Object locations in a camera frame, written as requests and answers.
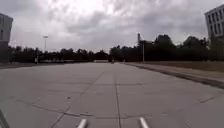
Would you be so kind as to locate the pale lamp pole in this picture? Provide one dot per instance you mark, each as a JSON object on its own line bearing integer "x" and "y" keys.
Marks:
{"x": 143, "y": 53}

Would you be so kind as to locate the grey concrete slab pavement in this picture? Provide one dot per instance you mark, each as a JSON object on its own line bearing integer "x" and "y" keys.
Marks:
{"x": 100, "y": 96}

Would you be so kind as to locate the tall chimney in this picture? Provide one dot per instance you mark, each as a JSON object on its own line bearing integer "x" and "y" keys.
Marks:
{"x": 138, "y": 37}

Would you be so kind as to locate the row of dark trees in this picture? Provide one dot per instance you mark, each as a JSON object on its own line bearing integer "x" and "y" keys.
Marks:
{"x": 166, "y": 50}

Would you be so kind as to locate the dark kerb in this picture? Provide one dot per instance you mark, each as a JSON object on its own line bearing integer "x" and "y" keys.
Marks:
{"x": 173, "y": 74}

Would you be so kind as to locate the robot's own part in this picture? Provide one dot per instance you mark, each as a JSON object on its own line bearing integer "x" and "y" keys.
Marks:
{"x": 82, "y": 123}
{"x": 144, "y": 123}

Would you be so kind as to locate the tall street lamp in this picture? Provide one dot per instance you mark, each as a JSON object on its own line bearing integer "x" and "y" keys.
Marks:
{"x": 45, "y": 41}

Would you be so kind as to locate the grass strip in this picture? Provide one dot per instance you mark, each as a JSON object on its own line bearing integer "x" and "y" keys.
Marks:
{"x": 190, "y": 65}

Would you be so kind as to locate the grey side path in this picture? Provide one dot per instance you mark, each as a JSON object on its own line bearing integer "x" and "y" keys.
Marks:
{"x": 203, "y": 74}

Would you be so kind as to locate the building with window rows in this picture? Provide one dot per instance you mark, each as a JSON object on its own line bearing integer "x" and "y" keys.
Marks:
{"x": 216, "y": 21}

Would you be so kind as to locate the grey building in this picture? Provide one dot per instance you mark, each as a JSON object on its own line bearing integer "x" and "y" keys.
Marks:
{"x": 4, "y": 28}

